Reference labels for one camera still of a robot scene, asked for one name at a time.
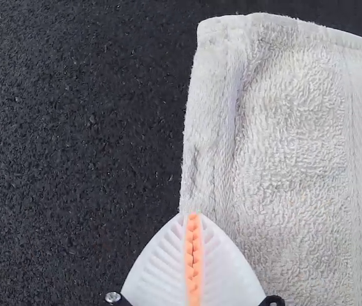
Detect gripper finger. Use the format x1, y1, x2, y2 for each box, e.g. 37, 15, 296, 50
193, 212, 286, 306
105, 212, 198, 306

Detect pale towel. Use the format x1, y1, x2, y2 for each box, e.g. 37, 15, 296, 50
178, 11, 362, 306

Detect black mat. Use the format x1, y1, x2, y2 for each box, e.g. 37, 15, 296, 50
0, 0, 362, 306

